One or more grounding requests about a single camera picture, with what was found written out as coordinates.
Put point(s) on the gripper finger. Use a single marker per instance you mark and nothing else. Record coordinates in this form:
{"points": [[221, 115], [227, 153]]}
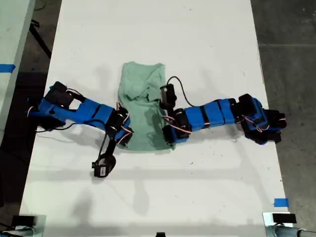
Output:
{"points": [[123, 144]]}

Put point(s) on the pale green T-shirt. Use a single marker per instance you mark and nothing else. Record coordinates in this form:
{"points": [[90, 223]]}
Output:
{"points": [[138, 81]]}

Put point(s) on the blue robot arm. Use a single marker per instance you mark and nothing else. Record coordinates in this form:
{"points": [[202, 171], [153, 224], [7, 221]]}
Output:
{"points": [[93, 112], [214, 112]]}

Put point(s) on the small black clamp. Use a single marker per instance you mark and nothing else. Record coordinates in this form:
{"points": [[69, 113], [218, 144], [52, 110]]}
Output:
{"points": [[160, 234]]}

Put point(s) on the black tripod leg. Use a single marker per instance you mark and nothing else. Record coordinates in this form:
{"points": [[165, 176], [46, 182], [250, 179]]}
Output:
{"points": [[39, 38]]}

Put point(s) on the silver metal plate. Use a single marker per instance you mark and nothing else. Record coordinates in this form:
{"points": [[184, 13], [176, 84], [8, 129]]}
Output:
{"points": [[41, 225], [266, 222]]}

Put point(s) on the blue tape strip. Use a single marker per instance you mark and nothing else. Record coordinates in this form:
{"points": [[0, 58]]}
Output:
{"points": [[7, 67], [281, 202]]}

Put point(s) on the small black box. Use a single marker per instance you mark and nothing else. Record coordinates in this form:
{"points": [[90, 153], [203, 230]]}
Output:
{"points": [[24, 220], [284, 218]]}

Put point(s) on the white side bench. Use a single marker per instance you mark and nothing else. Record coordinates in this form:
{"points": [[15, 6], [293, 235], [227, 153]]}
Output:
{"points": [[12, 37]]}

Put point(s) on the pale grey padded tube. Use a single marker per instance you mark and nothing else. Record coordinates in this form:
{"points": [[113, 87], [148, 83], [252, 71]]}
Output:
{"points": [[19, 232], [288, 231]]}

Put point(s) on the camera black stalk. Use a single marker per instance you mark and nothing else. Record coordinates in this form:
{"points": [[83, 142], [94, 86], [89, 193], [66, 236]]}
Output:
{"points": [[110, 145], [165, 107]]}

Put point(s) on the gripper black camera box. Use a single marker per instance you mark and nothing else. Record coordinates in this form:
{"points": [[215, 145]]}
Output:
{"points": [[102, 169], [168, 95]]}

